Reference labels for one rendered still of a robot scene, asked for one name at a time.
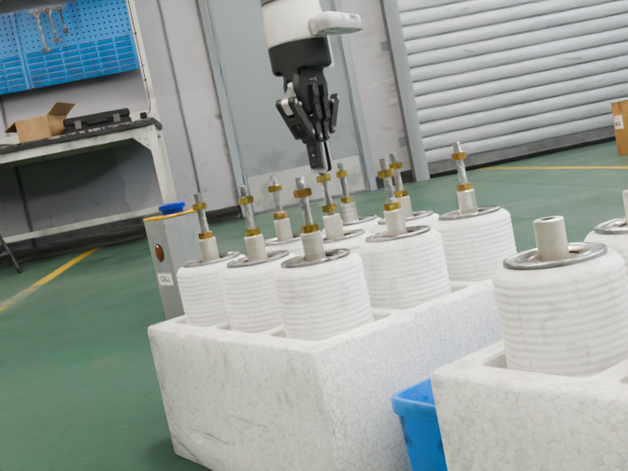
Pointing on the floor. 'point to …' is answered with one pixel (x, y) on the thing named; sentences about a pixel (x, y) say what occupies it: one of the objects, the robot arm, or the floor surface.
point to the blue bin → (421, 426)
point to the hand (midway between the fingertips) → (320, 157)
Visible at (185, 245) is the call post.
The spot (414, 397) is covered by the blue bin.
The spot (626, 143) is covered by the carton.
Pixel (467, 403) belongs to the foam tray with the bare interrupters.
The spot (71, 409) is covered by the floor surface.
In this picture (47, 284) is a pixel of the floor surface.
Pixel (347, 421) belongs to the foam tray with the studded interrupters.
